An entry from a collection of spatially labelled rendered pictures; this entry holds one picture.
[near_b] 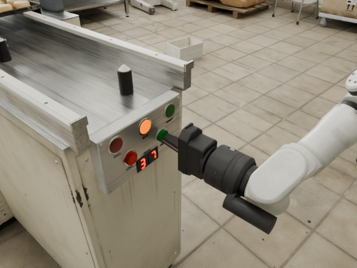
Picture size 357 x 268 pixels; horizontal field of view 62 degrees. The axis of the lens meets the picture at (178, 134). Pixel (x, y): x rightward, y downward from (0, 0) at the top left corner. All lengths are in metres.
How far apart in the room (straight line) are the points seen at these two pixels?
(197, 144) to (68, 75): 0.40
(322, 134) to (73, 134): 0.43
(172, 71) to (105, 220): 0.38
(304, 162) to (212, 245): 0.92
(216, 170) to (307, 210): 1.10
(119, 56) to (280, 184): 0.52
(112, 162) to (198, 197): 1.00
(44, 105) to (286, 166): 0.43
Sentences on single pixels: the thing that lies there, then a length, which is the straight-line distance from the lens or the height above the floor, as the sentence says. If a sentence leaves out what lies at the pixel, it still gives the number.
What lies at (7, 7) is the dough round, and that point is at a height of 0.92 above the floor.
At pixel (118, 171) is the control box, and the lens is 0.63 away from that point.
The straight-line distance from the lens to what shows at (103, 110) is 0.64.
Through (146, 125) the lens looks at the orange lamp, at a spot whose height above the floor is 0.82.
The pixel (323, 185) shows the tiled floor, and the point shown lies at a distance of 1.79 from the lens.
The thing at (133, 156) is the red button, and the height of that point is 0.77.
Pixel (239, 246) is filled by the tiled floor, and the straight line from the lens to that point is 1.41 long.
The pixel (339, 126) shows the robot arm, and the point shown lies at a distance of 0.59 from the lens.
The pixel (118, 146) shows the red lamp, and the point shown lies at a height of 0.81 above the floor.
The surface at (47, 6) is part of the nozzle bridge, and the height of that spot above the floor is 0.86.
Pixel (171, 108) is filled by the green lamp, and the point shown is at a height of 0.82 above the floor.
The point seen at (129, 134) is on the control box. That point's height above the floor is 0.82.
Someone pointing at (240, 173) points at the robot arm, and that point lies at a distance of 0.56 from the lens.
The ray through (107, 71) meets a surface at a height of 0.84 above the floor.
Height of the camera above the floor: 1.17
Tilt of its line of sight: 37 degrees down
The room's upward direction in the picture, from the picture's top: straight up
